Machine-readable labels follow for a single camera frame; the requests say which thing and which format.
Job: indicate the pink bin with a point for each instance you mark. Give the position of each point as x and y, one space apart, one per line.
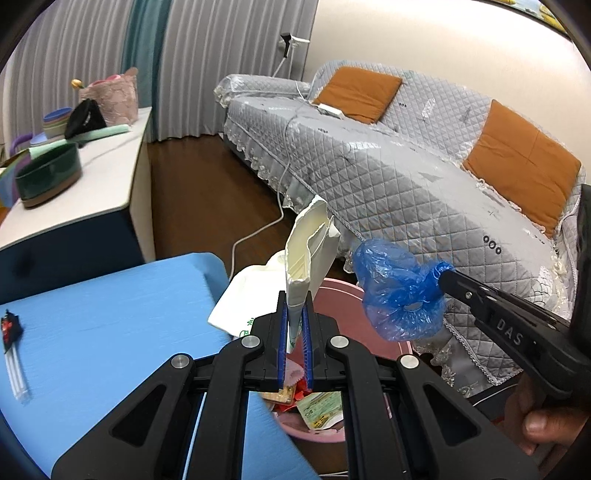
341 288

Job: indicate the white stand with black head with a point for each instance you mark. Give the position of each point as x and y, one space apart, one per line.
287 39

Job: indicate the green snack wrapper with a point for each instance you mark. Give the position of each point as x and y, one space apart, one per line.
318 410

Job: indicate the pink lace basket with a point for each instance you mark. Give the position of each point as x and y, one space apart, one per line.
115 99

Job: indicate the blue plastic bag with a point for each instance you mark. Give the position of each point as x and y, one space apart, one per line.
397 295

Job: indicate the grey quilted sofa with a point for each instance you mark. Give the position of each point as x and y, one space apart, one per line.
369 175

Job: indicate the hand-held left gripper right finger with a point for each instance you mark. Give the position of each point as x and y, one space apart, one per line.
307 350

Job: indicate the orange cushion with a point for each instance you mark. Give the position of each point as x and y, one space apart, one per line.
521 170
358 94

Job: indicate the blue plate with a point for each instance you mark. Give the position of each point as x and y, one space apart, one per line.
39 138

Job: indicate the dark green round bowl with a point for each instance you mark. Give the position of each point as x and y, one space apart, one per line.
46 177

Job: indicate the red snack wrapper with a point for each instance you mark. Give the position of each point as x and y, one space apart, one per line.
300 393

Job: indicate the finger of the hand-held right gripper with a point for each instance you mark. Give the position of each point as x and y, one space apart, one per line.
461 288

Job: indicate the framed wall picture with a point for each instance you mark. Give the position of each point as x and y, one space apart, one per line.
549 16

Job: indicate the colourful tin box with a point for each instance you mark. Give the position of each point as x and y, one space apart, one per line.
7 184

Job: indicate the black hat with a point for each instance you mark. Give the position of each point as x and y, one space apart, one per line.
85 120

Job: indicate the white power strip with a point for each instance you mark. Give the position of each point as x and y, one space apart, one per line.
328 110

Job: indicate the white printed plastic bag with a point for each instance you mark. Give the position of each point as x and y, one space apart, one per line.
244 295

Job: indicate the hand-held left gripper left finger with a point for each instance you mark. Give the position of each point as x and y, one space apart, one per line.
283 346

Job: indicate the yellow flower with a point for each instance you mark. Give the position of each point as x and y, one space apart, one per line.
77 84

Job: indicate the torn white carton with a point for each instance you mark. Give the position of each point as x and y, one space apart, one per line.
304 258

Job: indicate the person's right hand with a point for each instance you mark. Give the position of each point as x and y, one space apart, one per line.
549 422

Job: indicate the pink and black packet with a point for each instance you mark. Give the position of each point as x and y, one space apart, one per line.
10 328

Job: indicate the teal curtain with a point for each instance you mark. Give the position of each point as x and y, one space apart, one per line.
145 32

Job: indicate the light green mat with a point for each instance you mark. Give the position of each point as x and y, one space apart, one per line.
106 131

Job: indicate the stack of pastel bowls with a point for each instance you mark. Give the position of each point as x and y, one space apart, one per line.
56 122

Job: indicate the grey curtain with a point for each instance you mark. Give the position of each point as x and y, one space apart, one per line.
231 41
69 50

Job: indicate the white-topped coffee table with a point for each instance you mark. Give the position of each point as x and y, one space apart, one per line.
106 175

